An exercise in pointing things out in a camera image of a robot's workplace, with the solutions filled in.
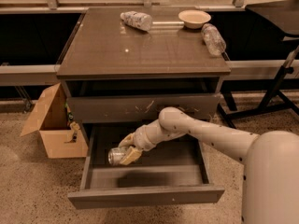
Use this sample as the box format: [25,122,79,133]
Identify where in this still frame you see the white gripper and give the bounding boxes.
[119,125,157,165]

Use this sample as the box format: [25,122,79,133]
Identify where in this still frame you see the green silver 7up can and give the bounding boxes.
[107,147,127,165]

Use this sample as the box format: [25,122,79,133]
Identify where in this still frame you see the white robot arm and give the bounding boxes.
[120,107,299,224]

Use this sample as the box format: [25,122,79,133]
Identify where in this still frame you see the closed grey top drawer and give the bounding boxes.
[67,94,221,123]

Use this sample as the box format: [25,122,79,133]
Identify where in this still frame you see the open grey middle drawer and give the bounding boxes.
[68,123,224,209]

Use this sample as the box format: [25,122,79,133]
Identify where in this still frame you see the grey drawer cabinet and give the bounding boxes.
[56,7,232,210]

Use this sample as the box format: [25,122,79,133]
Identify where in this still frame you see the items in cardboard box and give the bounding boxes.
[64,103,80,143]

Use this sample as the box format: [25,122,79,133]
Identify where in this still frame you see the open cardboard box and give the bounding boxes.
[21,83,88,159]

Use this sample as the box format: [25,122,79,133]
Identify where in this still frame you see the labelled plastic bottle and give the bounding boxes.
[121,11,152,32]

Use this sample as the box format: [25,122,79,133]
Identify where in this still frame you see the clear crumpled plastic bottle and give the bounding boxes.
[201,23,226,56]

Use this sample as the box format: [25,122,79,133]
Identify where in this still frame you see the beige bowl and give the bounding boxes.
[178,10,211,29]

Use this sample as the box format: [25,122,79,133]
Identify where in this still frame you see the black table stand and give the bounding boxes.
[218,0,299,127]

